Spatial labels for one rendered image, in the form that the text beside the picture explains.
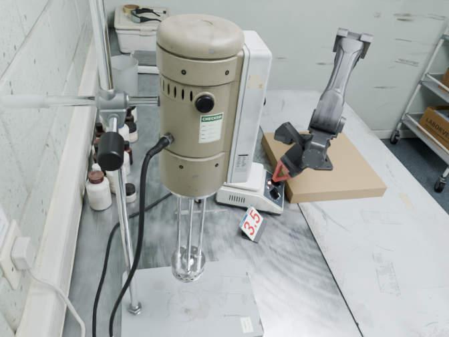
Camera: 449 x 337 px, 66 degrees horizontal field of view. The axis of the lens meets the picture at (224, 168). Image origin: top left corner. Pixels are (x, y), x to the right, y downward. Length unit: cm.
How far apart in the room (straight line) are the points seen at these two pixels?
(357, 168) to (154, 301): 78
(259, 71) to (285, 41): 214
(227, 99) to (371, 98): 274
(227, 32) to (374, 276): 77
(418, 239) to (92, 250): 91
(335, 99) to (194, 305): 61
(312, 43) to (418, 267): 187
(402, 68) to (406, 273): 227
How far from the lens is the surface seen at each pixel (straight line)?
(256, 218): 100
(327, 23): 263
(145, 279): 87
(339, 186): 115
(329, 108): 94
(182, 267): 69
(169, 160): 47
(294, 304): 89
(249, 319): 83
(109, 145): 39
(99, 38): 42
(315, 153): 90
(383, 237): 112
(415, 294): 104
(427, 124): 324
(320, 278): 95
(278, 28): 250
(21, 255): 67
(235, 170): 49
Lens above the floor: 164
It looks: 39 degrees down
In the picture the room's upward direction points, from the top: 8 degrees clockwise
